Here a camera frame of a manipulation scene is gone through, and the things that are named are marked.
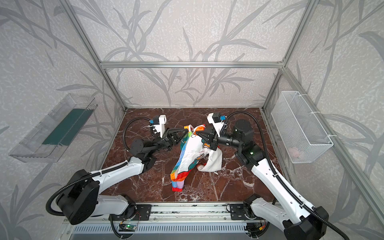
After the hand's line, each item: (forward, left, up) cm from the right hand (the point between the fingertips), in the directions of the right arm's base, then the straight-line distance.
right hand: (198, 128), depth 63 cm
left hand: (-3, +4, +1) cm, 5 cm away
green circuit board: (-32, +35, -36) cm, 60 cm away
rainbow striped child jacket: (-6, +2, -10) cm, 12 cm away
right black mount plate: (-26, -19, -35) cm, 47 cm away
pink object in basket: (-2, -47, -16) cm, 50 cm away
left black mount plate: (-26, +30, -35) cm, 53 cm away
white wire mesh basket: (-4, -44, -1) cm, 44 cm away
